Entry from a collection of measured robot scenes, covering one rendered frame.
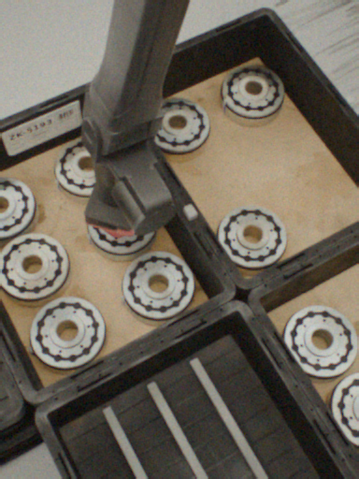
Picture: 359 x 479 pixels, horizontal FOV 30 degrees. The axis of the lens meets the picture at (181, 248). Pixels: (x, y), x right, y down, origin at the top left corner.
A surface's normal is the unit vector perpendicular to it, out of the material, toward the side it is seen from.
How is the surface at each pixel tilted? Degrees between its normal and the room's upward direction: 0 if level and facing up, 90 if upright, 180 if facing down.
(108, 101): 71
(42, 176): 0
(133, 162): 8
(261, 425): 0
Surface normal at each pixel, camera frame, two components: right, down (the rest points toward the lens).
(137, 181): 0.20, -0.37
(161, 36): 0.49, 0.85
